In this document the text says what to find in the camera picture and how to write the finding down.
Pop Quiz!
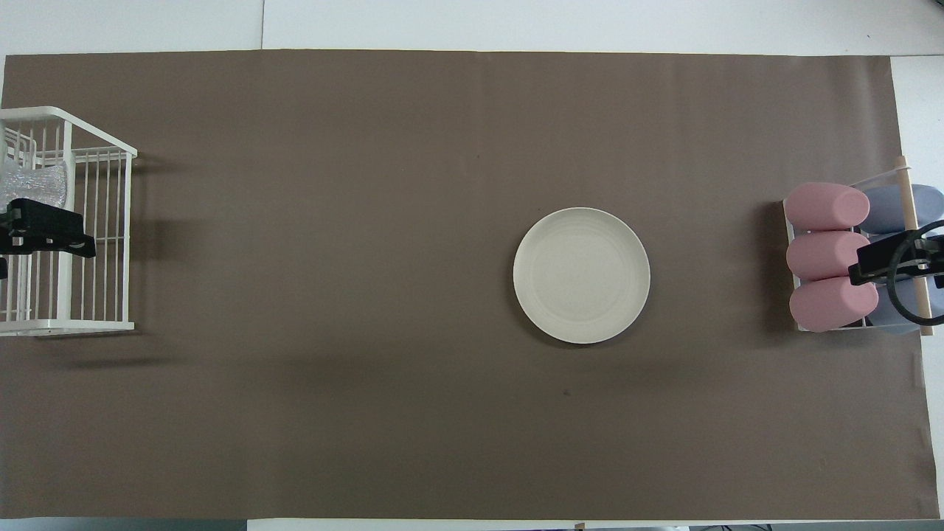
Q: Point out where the white wire dish rack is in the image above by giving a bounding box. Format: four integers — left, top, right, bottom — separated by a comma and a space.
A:
0, 106, 138, 338

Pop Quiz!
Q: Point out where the cup rack with wooden rod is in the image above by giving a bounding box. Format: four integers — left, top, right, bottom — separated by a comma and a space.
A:
782, 155, 937, 338

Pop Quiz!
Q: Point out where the brown table mat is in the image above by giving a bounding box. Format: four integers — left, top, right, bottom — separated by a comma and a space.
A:
0, 49, 941, 521

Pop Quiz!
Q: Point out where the pink plastic cup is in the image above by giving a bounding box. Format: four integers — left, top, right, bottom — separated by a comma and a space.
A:
789, 276, 880, 333
784, 182, 871, 232
786, 231, 872, 282

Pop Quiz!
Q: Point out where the cream round plate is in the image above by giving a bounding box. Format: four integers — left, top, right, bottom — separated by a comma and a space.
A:
513, 207, 651, 345

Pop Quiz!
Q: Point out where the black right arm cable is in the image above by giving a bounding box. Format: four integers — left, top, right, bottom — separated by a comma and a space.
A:
885, 220, 944, 325

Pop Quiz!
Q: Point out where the silver mesh sponge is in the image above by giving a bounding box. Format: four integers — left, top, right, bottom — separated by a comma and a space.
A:
0, 164, 69, 215

